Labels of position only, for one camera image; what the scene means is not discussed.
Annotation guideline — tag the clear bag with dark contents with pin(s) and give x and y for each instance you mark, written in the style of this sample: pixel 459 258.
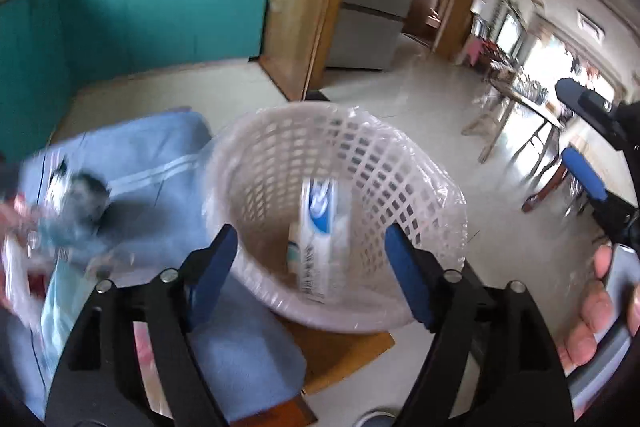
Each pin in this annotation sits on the clear bag with dark contents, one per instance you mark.
pixel 82 202

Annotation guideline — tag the grey shoe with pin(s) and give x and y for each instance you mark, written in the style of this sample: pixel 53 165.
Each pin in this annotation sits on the grey shoe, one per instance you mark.
pixel 376 420

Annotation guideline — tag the blue striped cloth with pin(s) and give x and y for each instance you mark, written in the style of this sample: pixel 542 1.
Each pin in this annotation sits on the blue striped cloth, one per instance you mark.
pixel 160 142

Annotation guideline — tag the white blue toothpaste box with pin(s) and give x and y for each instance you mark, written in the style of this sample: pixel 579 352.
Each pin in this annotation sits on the white blue toothpaste box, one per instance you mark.
pixel 315 227

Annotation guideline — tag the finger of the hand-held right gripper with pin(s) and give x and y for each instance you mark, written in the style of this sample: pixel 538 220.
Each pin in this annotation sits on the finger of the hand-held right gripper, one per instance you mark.
pixel 582 172
pixel 572 93

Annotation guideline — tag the pink white plastic bag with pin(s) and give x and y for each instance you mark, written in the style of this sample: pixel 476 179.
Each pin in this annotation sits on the pink white plastic bag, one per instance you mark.
pixel 15 267

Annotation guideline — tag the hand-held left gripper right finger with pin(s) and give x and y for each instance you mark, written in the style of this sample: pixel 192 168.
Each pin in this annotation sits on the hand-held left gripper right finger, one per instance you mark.
pixel 405 272

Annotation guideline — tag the dark wooden chair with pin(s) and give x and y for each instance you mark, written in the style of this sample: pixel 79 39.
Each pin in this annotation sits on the dark wooden chair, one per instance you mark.
pixel 547 187

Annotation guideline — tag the wooden dining table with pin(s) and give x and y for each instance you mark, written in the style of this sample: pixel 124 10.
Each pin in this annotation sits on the wooden dining table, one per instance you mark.
pixel 520 99

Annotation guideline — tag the white plastic mesh basket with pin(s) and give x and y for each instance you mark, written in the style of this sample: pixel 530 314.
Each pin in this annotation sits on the white plastic mesh basket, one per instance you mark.
pixel 280 157

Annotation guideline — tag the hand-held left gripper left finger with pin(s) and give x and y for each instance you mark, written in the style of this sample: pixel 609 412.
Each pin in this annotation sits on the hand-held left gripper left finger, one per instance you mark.
pixel 220 267

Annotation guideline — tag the teal kitchen cabinet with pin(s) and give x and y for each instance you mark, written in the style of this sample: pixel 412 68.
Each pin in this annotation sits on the teal kitchen cabinet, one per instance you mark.
pixel 165 12

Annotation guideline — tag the person's right hand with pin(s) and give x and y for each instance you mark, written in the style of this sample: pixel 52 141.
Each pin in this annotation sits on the person's right hand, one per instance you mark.
pixel 595 307

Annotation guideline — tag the clear plastic basket liner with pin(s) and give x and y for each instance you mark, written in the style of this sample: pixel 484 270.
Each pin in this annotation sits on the clear plastic basket liner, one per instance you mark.
pixel 446 202

